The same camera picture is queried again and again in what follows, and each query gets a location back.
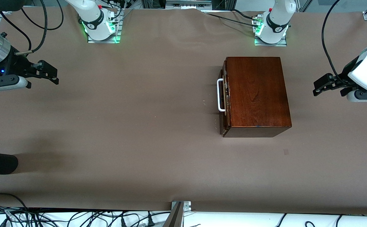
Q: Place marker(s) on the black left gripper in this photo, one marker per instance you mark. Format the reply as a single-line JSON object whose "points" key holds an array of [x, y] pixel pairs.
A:
{"points": [[348, 69]]}

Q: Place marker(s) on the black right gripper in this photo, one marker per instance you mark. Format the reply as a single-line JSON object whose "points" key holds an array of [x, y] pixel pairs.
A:
{"points": [[14, 63]]}

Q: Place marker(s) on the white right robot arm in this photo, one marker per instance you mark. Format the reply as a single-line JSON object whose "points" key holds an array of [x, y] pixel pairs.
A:
{"points": [[91, 15]]}

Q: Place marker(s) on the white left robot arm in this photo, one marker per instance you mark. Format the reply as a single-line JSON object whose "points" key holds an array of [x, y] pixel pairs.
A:
{"points": [[278, 19]]}

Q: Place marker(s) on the dark wooden drawer cabinet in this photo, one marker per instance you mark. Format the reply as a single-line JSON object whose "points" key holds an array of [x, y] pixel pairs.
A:
{"points": [[259, 94]]}

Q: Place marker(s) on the brown paper table cover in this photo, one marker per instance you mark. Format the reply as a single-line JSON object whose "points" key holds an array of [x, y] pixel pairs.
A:
{"points": [[139, 126]]}

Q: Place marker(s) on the metal equipment box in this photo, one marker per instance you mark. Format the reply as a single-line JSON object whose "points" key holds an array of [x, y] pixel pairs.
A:
{"points": [[188, 3]]}

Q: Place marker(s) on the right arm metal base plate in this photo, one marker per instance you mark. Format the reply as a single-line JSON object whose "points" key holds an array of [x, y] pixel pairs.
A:
{"points": [[104, 41]]}

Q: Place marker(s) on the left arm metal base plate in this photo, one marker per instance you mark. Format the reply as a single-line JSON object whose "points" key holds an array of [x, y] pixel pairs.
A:
{"points": [[271, 44]]}

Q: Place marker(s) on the silver metal bracket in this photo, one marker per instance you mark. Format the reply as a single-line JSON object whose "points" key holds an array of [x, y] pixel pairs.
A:
{"points": [[186, 206]]}

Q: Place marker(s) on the grey camera mount pole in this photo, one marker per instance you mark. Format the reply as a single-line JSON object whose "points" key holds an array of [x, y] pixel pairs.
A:
{"points": [[174, 219]]}

